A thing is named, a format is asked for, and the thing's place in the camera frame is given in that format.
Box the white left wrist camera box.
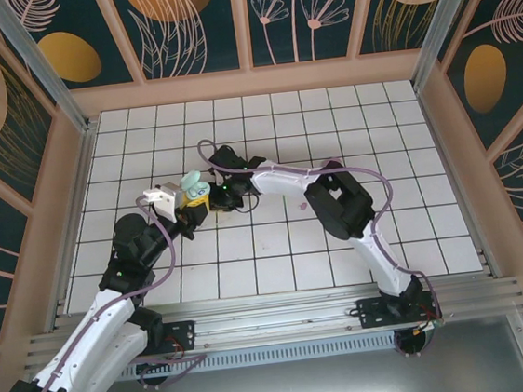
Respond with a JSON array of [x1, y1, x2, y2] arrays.
[[141, 180, 185, 224]]

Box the black round cable port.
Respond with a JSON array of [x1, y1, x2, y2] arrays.
[[394, 325, 441, 359], [134, 354, 180, 389]]

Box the green earbud charging case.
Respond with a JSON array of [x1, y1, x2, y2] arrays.
[[178, 169, 212, 201]]

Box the grey slotted cable duct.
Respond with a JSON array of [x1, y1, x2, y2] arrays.
[[114, 331, 400, 382]]

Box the aluminium corner post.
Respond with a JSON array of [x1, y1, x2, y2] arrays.
[[0, 0, 98, 143], [402, 0, 500, 93]]

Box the grey metal sheet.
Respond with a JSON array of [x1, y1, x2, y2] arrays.
[[7, 313, 523, 392]]

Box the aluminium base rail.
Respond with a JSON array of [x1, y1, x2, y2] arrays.
[[19, 264, 523, 374]]

